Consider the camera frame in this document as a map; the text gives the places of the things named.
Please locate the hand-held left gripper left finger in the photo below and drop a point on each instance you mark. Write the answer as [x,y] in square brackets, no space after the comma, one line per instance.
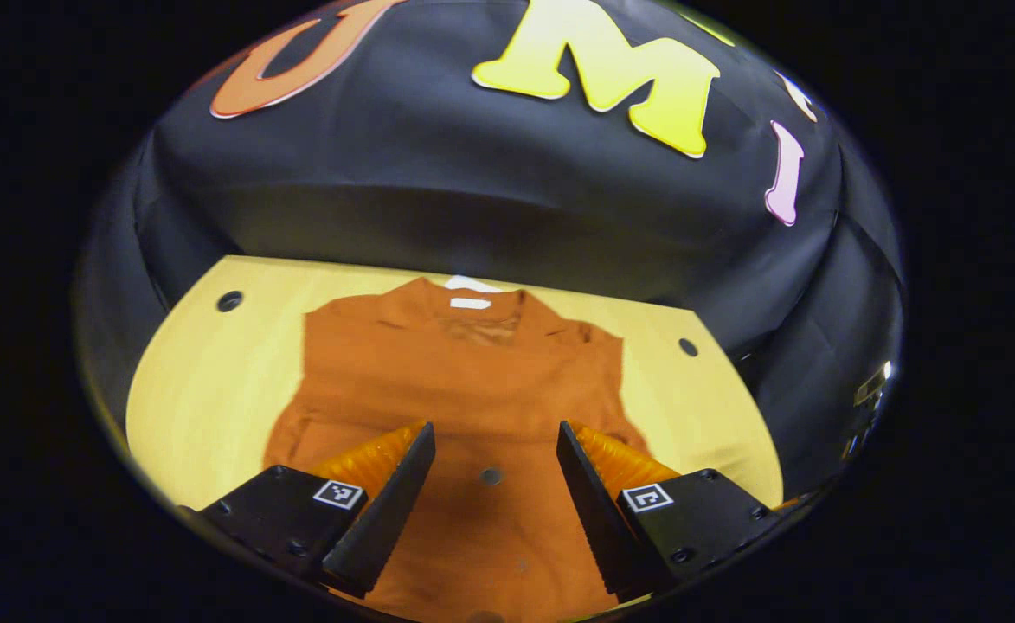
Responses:
[386,519]

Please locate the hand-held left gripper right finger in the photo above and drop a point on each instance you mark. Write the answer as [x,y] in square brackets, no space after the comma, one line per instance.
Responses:
[602,519]

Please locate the orange button-up shirt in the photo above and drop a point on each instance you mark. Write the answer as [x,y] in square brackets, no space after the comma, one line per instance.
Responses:
[472,381]

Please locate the black backdrop cloth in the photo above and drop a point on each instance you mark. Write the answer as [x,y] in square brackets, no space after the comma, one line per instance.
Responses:
[472,173]

